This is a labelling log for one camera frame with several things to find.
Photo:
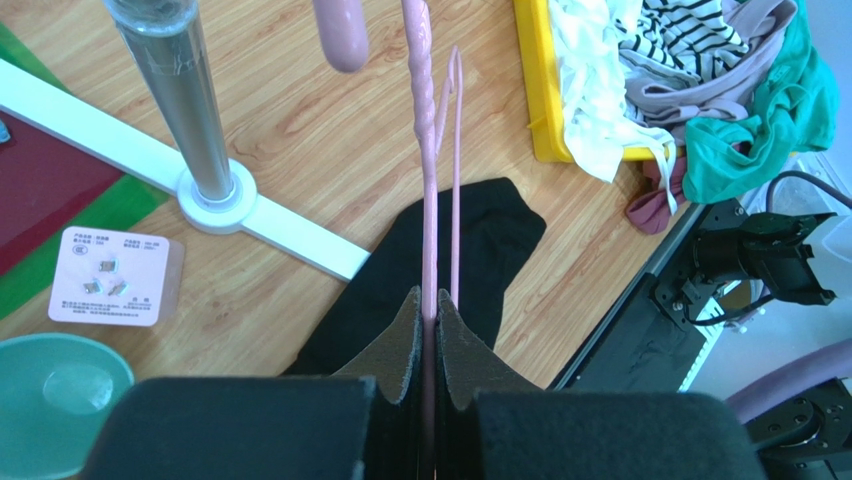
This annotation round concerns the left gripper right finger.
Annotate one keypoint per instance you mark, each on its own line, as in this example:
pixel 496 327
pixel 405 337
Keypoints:
pixel 491 423

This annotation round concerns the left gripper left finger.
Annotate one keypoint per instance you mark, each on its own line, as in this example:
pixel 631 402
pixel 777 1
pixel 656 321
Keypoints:
pixel 362 422

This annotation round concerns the black tank top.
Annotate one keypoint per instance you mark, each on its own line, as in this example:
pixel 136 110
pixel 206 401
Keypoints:
pixel 498 234

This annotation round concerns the dark red garment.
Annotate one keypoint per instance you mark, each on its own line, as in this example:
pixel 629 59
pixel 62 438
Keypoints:
pixel 650 213

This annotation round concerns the yellow plastic tray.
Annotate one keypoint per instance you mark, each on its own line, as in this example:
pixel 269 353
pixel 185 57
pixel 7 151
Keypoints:
pixel 542 82

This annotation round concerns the pink power adapter box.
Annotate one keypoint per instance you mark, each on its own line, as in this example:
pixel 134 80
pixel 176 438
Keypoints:
pixel 115 278

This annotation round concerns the teal bowl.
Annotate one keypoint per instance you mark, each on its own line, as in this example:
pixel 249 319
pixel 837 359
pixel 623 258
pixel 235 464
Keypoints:
pixel 57 390

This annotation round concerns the white cloth garment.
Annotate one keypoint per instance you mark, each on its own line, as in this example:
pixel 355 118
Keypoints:
pixel 592 85

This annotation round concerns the green garment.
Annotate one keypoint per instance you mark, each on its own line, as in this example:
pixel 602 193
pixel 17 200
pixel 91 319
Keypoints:
pixel 793 110

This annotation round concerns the mauve garment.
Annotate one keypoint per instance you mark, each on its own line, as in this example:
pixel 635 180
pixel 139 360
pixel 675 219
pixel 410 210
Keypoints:
pixel 762 24

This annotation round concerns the green sheet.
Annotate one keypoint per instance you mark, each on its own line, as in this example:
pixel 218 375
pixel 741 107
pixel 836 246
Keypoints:
pixel 123 205

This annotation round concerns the red folder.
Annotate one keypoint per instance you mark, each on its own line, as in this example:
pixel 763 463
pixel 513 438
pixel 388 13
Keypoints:
pixel 45 183

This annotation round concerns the silver white clothes rack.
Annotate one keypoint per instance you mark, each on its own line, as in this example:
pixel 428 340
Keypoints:
pixel 217 195

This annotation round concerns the black white striped shirt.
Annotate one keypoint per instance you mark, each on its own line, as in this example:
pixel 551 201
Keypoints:
pixel 680 44

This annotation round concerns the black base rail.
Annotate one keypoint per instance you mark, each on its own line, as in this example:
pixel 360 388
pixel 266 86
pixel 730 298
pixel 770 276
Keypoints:
pixel 718 266

